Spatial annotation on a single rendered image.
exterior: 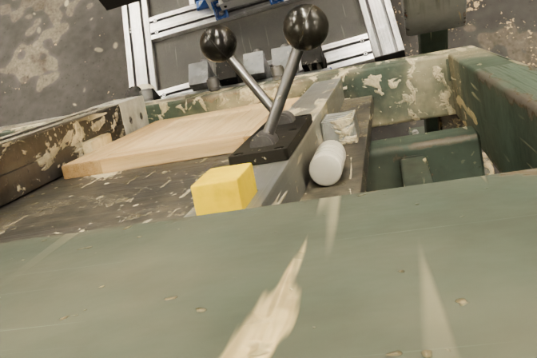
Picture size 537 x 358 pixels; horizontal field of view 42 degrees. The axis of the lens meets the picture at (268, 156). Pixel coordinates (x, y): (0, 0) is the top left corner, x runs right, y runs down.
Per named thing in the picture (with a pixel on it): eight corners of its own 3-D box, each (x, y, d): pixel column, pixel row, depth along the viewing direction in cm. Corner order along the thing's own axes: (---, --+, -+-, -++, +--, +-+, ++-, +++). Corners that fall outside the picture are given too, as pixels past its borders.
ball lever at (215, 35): (307, 116, 72) (224, 16, 72) (303, 121, 69) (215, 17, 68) (279, 138, 73) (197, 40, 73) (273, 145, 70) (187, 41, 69)
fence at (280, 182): (344, 99, 127) (341, 77, 126) (246, 328, 35) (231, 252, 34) (317, 104, 127) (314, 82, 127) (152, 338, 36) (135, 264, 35)
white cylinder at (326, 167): (344, 184, 61) (348, 165, 69) (339, 151, 61) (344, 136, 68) (312, 188, 62) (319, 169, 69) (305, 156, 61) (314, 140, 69)
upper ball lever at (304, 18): (284, 158, 61) (336, 12, 58) (277, 168, 58) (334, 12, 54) (244, 143, 62) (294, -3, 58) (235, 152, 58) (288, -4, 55)
